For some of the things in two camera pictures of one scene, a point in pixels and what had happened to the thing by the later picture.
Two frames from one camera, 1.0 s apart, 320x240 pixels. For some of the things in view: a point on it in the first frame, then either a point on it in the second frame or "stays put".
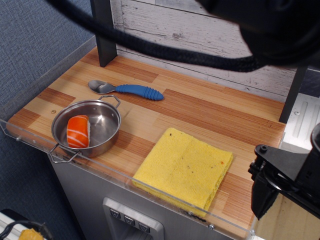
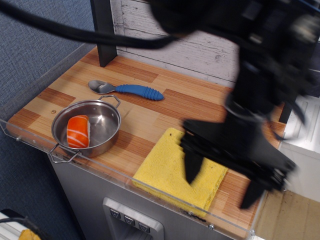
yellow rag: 184,170 stays put
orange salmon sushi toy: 78,131 stays put
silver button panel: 124,223 stays put
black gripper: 295,175 → 241,144
